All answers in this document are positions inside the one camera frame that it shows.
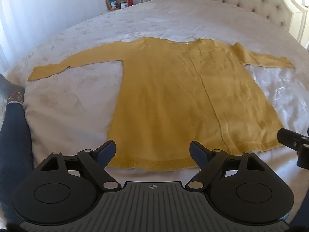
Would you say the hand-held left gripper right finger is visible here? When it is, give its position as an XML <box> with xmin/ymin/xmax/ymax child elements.
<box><xmin>185</xmin><ymin>140</ymin><xmax>266</xmax><ymax>191</ymax></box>

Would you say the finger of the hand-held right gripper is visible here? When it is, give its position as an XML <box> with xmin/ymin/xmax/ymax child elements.
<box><xmin>277</xmin><ymin>128</ymin><xmax>309</xmax><ymax>168</ymax></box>

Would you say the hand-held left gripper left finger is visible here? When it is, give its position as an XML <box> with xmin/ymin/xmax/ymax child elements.
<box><xmin>40</xmin><ymin>140</ymin><xmax>122</xmax><ymax>191</ymax></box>

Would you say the yellow knit sweater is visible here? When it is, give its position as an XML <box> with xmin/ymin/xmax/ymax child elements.
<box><xmin>27</xmin><ymin>37</ymin><xmax>295</xmax><ymax>171</ymax></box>

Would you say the person's leg in dark pants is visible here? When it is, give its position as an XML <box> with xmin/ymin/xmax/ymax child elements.
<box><xmin>0</xmin><ymin>101</ymin><xmax>33</xmax><ymax>224</ymax></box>

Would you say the patterned grey sock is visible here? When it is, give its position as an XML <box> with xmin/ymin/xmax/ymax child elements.
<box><xmin>0</xmin><ymin>74</ymin><xmax>25</xmax><ymax>106</ymax></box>

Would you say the white floral bedspread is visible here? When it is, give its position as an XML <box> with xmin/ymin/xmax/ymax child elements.
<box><xmin>0</xmin><ymin>0</ymin><xmax>309</xmax><ymax>223</ymax></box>

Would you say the wooden picture frame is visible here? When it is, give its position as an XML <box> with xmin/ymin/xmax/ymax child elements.
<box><xmin>105</xmin><ymin>0</ymin><xmax>120</xmax><ymax>11</ymax></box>

